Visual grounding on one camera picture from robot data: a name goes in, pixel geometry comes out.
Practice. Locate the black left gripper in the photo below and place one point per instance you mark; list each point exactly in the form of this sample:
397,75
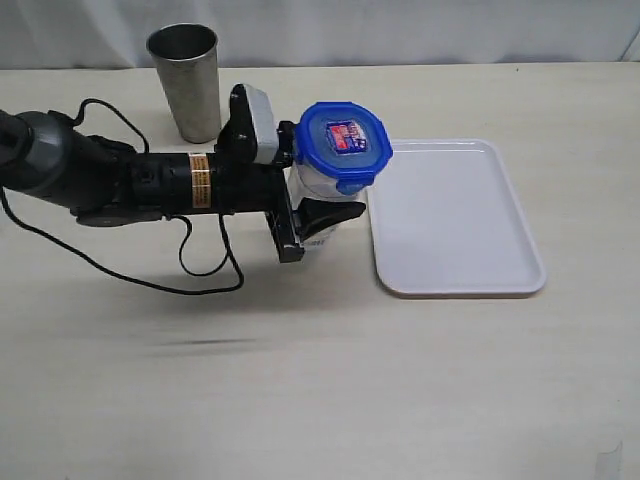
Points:
242,186

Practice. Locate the tall clear plastic container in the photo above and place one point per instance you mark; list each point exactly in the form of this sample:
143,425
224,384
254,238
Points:
319,206

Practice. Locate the blue plastic container lid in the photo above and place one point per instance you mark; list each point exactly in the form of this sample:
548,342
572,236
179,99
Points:
340,148

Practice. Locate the stainless steel tumbler cup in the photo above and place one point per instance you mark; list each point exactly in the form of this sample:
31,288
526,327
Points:
185,59

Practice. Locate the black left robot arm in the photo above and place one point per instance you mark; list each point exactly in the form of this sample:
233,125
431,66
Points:
106,183

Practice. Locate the white rectangular tray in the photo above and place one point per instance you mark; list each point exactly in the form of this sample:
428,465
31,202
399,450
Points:
446,223

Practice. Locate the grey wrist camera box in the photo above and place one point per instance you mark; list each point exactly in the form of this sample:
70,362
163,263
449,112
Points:
252,124

